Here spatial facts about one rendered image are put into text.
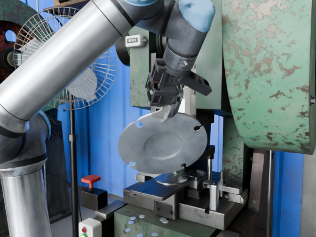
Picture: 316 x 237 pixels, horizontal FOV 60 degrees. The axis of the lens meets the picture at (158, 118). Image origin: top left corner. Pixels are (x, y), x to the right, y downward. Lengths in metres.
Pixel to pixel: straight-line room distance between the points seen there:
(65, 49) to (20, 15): 1.74
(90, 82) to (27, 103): 1.20
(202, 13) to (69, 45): 0.25
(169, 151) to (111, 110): 2.03
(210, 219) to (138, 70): 0.62
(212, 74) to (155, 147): 0.32
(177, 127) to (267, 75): 0.31
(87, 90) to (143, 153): 0.88
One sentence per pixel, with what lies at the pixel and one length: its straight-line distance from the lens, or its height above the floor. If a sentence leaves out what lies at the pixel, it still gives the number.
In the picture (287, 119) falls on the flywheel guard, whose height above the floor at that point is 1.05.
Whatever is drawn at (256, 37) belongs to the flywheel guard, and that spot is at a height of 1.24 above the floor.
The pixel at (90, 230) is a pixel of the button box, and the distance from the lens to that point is 1.11.
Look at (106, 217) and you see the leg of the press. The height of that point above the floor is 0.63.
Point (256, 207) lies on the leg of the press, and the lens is 1.35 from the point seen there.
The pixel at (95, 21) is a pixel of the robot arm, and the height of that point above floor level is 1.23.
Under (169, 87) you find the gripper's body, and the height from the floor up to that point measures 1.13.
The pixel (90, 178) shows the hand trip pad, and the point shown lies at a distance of 1.19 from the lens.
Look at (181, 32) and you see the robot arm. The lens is 0.58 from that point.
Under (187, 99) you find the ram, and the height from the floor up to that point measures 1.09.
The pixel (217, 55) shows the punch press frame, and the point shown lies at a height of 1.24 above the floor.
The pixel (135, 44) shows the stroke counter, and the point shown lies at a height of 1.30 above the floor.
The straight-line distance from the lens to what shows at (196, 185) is 1.13.
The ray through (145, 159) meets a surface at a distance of 0.93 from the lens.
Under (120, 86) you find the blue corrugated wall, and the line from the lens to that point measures 2.78.
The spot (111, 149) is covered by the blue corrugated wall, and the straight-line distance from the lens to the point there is 2.97.
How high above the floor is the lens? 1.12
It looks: 6 degrees down
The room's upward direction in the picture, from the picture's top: straight up
